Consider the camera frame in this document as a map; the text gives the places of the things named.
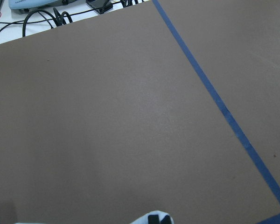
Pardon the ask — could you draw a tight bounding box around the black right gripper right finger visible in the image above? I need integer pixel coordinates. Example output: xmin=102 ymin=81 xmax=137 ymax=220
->
xmin=160 ymin=215 xmax=172 ymax=224

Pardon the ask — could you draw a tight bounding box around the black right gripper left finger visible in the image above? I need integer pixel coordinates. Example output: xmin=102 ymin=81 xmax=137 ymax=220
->
xmin=147 ymin=215 xmax=159 ymax=224

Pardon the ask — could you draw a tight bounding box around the light blue button-up shirt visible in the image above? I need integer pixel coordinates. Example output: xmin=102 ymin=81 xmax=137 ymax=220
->
xmin=0 ymin=198 xmax=175 ymax=224

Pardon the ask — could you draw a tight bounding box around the black cable on desk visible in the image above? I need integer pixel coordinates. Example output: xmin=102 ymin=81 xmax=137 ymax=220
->
xmin=0 ymin=0 xmax=145 ymax=42

